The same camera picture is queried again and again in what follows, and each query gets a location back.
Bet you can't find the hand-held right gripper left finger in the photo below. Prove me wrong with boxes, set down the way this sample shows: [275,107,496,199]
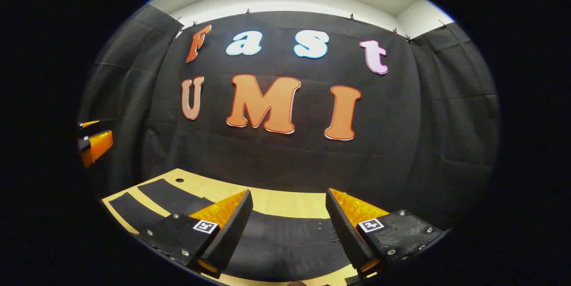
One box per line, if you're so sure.
[139,189,253,278]

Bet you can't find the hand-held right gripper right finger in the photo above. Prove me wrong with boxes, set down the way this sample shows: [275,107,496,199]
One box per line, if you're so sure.
[325,188,447,278]

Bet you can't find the dark blue jeans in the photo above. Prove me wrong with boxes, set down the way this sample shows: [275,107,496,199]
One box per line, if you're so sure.
[108,178,357,283]

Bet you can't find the black backdrop cloth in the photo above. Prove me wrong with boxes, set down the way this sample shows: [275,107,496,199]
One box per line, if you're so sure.
[78,4,501,233]

